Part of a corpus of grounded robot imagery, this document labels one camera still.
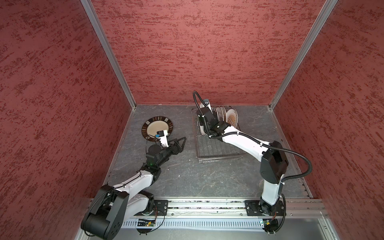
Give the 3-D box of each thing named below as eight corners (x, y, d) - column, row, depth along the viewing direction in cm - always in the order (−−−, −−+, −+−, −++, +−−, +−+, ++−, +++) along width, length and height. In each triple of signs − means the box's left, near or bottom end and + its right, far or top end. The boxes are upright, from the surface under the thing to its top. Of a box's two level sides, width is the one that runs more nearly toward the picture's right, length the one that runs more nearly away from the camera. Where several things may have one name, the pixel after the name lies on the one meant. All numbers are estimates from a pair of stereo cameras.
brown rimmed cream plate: (139, 141, 102) (138, 139, 100) (146, 118, 115) (145, 116, 113) (171, 141, 102) (170, 139, 100) (174, 118, 115) (174, 116, 113)
